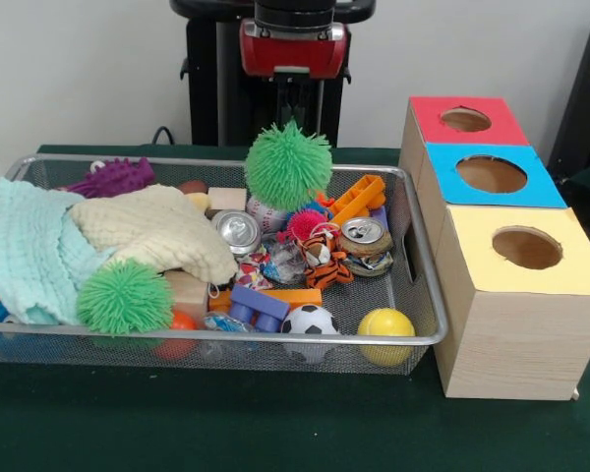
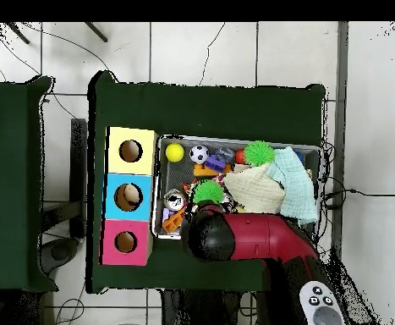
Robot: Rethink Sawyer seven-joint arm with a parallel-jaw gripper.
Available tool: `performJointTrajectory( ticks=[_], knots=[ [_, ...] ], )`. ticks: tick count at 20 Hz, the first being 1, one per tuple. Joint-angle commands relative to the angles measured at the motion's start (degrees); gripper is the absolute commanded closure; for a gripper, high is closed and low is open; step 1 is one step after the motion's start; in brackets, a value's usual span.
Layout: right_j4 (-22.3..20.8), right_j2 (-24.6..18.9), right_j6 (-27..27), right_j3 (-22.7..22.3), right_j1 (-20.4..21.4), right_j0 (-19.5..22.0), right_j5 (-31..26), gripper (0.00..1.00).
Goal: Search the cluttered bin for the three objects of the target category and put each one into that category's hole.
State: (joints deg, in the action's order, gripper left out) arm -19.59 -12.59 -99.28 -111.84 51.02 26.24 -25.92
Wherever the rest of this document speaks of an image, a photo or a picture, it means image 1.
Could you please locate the green spiky rubber ball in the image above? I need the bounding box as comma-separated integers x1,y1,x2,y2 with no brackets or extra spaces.
76,259,174,336
244,120,334,212

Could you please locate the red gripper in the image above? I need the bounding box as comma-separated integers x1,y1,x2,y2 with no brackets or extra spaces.
239,18,351,124

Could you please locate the silver mesh bin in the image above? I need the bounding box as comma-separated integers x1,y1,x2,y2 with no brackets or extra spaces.
0,154,448,378

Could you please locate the small soccer ball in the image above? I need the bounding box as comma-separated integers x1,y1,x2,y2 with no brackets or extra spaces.
279,304,340,364

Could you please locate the silver can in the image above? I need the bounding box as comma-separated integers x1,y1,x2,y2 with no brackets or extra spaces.
210,208,263,257

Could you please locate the yellow foam ball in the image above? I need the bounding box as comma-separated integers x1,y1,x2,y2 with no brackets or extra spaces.
357,308,417,368

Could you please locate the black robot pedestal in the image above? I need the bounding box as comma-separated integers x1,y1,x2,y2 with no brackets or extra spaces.
169,0,378,148

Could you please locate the tiger plush keychain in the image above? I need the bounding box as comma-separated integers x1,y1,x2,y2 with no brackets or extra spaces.
294,230,355,291

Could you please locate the mint green cloth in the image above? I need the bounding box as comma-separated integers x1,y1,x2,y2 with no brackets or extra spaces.
0,176,117,325

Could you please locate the long orange toy piece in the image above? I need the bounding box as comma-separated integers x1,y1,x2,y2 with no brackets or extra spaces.
329,174,387,227

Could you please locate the crushed printed can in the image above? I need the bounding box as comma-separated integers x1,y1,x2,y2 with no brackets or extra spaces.
336,215,396,277

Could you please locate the wooden box with three holes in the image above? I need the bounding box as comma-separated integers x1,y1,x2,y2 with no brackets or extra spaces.
398,95,590,400

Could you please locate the cream cloth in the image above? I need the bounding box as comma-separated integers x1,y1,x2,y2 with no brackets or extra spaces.
68,184,240,286

